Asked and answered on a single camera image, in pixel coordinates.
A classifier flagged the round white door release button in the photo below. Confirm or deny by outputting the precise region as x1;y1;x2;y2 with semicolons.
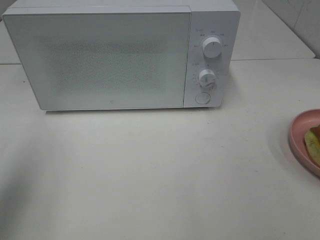
195;92;211;105

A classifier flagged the white microwave knob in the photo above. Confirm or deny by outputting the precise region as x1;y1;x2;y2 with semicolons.
202;36;223;59
198;69;217;88

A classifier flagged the white microwave door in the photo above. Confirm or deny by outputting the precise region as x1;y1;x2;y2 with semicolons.
3;6;191;111

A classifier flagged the pink round plate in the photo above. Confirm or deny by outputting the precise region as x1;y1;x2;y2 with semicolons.
288;108;320;178

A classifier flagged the toast sandwich with lettuce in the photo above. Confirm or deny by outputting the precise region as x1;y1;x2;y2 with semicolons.
304;125;320;165

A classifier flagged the white microwave oven body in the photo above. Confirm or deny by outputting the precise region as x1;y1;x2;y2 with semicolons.
2;0;241;108

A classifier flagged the white adjacent table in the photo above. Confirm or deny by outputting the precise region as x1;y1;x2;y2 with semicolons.
231;0;316;61

